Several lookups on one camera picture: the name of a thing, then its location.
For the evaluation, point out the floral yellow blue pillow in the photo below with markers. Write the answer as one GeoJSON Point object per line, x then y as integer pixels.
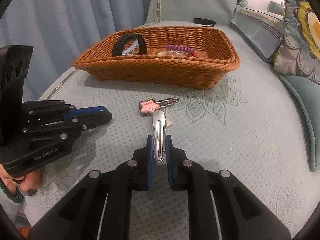
{"type": "Point", "coordinates": [298, 53]}

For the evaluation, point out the brown wicker basket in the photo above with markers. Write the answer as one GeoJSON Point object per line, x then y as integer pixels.
{"type": "Point", "coordinates": [187, 56]}

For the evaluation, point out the teal plain pillow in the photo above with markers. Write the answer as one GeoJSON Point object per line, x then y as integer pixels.
{"type": "Point", "coordinates": [303, 114]}

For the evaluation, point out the pink star hair clip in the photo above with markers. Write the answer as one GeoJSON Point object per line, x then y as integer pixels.
{"type": "Point", "coordinates": [150, 106]}

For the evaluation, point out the blue curtain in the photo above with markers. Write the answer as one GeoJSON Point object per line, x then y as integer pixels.
{"type": "Point", "coordinates": [60, 30]}

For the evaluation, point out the striped blue pillow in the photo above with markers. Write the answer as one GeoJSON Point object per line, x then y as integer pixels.
{"type": "Point", "coordinates": [262, 30]}

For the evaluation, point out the left hand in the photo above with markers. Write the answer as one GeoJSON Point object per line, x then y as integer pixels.
{"type": "Point", "coordinates": [31, 181]}

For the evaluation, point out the light blue bedspread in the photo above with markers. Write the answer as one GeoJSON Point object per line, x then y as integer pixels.
{"type": "Point", "coordinates": [248, 124]}

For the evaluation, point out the teal covered headboard cushion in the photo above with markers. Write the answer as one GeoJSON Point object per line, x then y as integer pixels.
{"type": "Point", "coordinates": [219, 11]}

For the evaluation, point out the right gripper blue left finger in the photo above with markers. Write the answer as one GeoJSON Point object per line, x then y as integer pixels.
{"type": "Point", "coordinates": [149, 148]}

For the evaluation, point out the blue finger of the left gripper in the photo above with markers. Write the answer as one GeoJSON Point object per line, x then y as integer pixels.
{"type": "Point", "coordinates": [75, 113]}
{"type": "Point", "coordinates": [93, 120]}

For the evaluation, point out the silver metal hair clip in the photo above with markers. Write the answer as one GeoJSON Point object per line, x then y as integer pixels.
{"type": "Point", "coordinates": [159, 127]}

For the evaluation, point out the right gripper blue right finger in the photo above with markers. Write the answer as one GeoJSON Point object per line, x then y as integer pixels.
{"type": "Point", "coordinates": [169, 154]}

